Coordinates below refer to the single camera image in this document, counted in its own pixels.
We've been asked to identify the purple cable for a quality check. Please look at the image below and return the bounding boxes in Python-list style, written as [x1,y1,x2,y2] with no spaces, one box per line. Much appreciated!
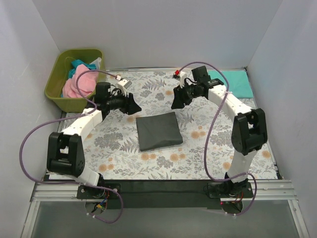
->
[19,70,124,223]
[178,61,257,217]

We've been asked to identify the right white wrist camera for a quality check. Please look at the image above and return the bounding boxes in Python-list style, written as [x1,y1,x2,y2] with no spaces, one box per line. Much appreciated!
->
[173,70,188,88]

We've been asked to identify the teal cloth in bin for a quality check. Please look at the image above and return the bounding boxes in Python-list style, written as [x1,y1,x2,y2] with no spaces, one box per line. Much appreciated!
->
[68,59,97,78]

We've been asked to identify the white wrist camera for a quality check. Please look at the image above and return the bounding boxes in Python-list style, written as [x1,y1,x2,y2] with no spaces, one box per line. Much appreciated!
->
[173,70,188,88]
[115,75,132,96]

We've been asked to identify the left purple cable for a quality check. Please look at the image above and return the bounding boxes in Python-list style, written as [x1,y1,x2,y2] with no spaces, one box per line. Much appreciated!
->
[19,70,124,223]

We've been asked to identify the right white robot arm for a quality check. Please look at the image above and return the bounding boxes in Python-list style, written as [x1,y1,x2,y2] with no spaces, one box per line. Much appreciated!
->
[171,66,267,197]

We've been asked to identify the pink t shirt in bin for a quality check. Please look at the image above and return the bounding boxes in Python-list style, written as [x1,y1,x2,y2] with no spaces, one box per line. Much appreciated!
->
[62,65,99,98]

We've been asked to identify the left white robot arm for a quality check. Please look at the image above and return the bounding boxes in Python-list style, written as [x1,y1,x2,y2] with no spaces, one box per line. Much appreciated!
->
[47,79,142,198]

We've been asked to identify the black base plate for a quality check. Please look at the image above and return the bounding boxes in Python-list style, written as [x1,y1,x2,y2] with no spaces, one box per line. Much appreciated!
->
[76,179,254,209]

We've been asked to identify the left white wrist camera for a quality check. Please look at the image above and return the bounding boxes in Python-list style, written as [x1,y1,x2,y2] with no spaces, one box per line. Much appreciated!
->
[115,75,132,96]

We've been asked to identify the dark grey t shirt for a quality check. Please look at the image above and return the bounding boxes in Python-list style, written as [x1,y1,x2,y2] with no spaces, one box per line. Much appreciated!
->
[136,112,183,152]

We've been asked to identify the green plastic laundry bin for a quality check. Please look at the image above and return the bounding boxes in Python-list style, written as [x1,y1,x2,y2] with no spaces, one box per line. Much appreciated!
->
[44,48,105,113]

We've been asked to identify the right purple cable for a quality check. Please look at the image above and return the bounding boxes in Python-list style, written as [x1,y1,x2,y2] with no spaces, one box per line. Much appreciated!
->
[178,61,257,217]

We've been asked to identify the white plastic bag in bin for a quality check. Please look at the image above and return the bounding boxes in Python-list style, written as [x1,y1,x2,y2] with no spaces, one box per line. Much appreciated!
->
[91,57,102,69]

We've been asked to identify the folded teal t shirt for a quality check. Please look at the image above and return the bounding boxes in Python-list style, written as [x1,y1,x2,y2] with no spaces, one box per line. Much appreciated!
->
[222,70,254,99]

